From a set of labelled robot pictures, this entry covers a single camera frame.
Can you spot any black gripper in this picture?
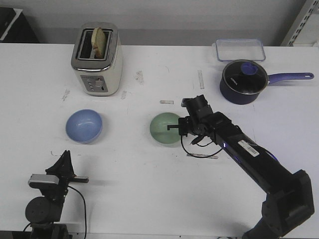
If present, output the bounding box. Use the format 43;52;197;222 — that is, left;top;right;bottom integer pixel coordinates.
167;95;213;136
40;150;89;199

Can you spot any green bowl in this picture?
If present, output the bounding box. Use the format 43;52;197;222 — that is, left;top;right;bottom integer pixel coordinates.
150;112;180;144

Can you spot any blue bowl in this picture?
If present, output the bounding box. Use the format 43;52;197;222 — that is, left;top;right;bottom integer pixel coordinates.
65;109;103;144

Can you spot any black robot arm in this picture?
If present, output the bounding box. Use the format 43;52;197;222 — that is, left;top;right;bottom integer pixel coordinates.
25;150;89;239
167;95;315;239

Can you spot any dark blue saucepan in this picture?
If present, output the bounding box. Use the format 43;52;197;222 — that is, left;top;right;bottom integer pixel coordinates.
220;59;315;105

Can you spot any cream and steel toaster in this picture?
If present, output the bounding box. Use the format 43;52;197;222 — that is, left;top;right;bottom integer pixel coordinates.
71;22;123;96

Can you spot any glass lid with blue knob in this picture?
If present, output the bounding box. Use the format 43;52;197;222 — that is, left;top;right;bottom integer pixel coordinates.
222;59;268;95

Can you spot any clear plastic food container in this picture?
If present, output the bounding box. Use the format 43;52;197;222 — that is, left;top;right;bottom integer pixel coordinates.
212;38;266;62

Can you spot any toast slice in toaster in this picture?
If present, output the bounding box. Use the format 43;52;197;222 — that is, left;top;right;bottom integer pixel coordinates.
91;27;106;59

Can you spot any black box in corner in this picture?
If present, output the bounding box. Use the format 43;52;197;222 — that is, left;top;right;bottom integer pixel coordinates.
0;6;40;43

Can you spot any white slotted shelf upright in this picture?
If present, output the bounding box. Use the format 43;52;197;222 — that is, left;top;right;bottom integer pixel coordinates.
280;0;319;47

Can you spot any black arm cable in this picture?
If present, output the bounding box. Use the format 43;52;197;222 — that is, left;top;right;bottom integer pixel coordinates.
67;185;87;239
179;134;224;158

